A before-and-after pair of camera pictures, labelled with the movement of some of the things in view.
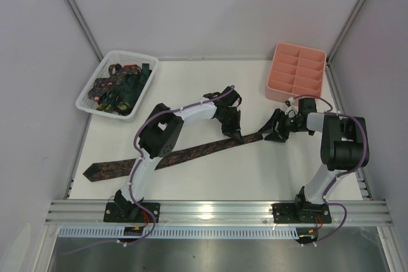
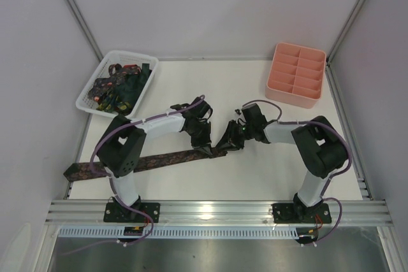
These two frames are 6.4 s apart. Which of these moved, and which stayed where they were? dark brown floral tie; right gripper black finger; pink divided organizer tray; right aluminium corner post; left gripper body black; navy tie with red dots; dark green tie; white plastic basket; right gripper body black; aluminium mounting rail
Moved: right gripper black finger; dark brown floral tie; right gripper body black; left gripper body black
Stayed: right aluminium corner post; dark green tie; white plastic basket; navy tie with red dots; pink divided organizer tray; aluminium mounting rail
